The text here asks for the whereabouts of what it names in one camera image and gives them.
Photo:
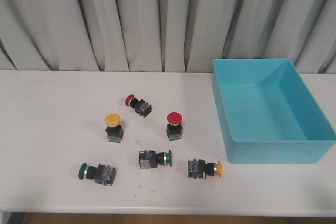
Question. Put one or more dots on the blue plastic box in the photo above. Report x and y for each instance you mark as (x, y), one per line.
(267, 114)

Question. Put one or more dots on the red push button lying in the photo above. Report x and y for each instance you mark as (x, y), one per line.
(141, 107)

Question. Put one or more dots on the red push button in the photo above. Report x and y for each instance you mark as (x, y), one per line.
(141, 107)
(174, 127)

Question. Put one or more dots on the green push button centre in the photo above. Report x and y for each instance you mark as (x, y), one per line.
(151, 159)

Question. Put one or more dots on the grey pleated curtain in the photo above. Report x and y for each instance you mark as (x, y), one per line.
(165, 35)

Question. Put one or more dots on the yellow push button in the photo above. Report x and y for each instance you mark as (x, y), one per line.
(114, 129)
(198, 168)

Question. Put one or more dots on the green push button left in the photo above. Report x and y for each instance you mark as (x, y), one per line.
(102, 174)

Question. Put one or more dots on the yellow push button lying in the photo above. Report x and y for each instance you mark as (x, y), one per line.
(198, 168)

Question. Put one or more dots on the green push button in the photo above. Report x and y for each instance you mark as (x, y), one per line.
(151, 159)
(102, 174)

